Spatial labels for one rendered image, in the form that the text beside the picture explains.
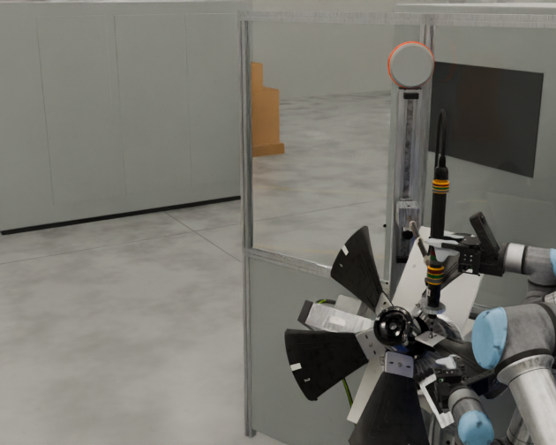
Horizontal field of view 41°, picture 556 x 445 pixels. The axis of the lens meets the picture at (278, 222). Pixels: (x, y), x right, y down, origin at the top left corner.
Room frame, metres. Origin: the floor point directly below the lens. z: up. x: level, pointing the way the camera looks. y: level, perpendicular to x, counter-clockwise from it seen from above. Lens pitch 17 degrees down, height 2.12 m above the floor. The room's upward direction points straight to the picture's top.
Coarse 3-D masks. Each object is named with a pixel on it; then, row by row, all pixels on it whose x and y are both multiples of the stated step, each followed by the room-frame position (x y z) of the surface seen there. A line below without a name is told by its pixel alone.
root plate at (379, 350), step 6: (366, 330) 1.97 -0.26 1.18; (372, 330) 1.96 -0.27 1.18; (360, 336) 1.97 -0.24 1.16; (372, 336) 1.97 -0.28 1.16; (360, 342) 1.97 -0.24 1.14; (366, 342) 1.97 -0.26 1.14; (372, 342) 1.97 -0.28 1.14; (378, 342) 1.96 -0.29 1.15; (366, 348) 1.97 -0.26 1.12; (372, 348) 1.97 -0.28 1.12; (378, 348) 1.96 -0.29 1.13; (384, 348) 1.96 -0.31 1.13; (366, 354) 1.97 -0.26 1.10; (372, 354) 1.97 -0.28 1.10; (378, 354) 1.97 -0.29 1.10
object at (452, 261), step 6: (462, 234) 2.09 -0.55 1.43; (468, 234) 2.07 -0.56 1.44; (450, 258) 2.04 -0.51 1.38; (456, 258) 2.01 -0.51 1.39; (444, 264) 2.05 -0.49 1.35; (450, 264) 2.01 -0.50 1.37; (456, 264) 1.98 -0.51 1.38; (444, 270) 2.01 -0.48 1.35; (450, 270) 1.98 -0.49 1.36; (456, 270) 1.96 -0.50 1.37; (462, 270) 1.94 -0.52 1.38; (444, 276) 1.98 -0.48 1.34; (450, 276) 1.96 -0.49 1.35; (456, 276) 1.94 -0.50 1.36; (444, 282) 1.96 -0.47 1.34; (450, 282) 1.94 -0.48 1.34
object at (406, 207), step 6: (396, 204) 2.55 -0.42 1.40; (402, 204) 2.52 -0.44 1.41; (408, 204) 2.52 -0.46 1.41; (414, 204) 2.52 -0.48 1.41; (396, 210) 2.54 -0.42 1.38; (402, 210) 2.47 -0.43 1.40; (408, 210) 2.47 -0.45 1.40; (414, 210) 2.47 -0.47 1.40; (396, 216) 2.53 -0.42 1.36; (402, 216) 2.47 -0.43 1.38; (414, 216) 2.47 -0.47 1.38; (402, 222) 2.47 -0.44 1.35; (408, 222) 2.47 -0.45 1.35
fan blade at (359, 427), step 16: (384, 384) 1.83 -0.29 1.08; (400, 384) 1.84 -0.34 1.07; (368, 400) 1.80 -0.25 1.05; (384, 400) 1.80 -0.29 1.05; (400, 400) 1.81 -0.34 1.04; (416, 400) 1.83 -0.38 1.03; (368, 416) 1.77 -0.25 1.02; (384, 416) 1.78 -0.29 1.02; (400, 416) 1.78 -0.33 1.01; (416, 416) 1.80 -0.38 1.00; (352, 432) 1.75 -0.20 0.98; (368, 432) 1.75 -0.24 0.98; (384, 432) 1.75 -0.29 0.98; (400, 432) 1.75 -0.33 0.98; (416, 432) 1.76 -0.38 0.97
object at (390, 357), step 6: (390, 354) 1.90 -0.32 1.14; (396, 354) 1.90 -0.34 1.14; (402, 354) 1.91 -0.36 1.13; (390, 360) 1.89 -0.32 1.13; (396, 360) 1.89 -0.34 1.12; (402, 360) 1.90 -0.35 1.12; (408, 360) 1.90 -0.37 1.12; (390, 366) 1.87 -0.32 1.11; (396, 366) 1.88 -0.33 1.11; (402, 366) 1.89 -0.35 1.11; (390, 372) 1.86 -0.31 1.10; (396, 372) 1.87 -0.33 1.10; (402, 372) 1.88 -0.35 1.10; (408, 372) 1.88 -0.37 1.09
